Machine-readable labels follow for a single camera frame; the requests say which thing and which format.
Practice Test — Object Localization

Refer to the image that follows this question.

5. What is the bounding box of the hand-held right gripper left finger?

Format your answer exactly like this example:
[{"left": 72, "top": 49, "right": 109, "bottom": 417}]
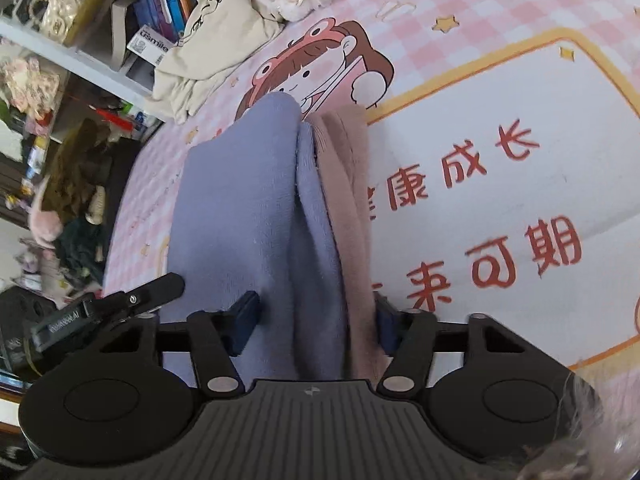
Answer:
[{"left": 99, "top": 290, "right": 262, "bottom": 397}]

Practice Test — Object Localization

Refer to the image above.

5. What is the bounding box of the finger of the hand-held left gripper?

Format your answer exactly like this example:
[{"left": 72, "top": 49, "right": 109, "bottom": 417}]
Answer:
[{"left": 96, "top": 272, "right": 186, "bottom": 318}]

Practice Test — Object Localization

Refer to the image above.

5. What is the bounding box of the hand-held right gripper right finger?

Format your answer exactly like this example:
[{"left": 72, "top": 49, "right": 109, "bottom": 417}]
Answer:
[{"left": 374, "top": 292, "right": 538, "bottom": 397}]

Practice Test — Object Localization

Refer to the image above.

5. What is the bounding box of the purple and mauve sweater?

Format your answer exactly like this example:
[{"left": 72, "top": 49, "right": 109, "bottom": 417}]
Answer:
[{"left": 166, "top": 92, "right": 397, "bottom": 382}]

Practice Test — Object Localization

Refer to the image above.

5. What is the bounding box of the red tassel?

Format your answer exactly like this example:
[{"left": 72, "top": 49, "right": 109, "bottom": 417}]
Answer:
[{"left": 89, "top": 104, "right": 137, "bottom": 132}]

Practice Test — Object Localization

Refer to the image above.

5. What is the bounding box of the grey furry sleeve cuff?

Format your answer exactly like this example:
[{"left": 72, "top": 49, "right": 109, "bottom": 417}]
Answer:
[{"left": 515, "top": 370, "right": 640, "bottom": 480}]

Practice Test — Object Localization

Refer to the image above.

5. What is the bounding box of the white printed box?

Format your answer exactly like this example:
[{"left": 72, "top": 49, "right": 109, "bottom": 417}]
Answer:
[{"left": 127, "top": 24, "right": 175, "bottom": 67}]

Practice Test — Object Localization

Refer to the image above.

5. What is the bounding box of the cream tote bag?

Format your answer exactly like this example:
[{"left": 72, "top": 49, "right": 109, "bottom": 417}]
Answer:
[{"left": 149, "top": 0, "right": 287, "bottom": 126}]

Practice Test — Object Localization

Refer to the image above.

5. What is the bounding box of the pink checked printed blanket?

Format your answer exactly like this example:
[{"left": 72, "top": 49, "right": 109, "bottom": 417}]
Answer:
[{"left": 101, "top": 0, "right": 640, "bottom": 411}]

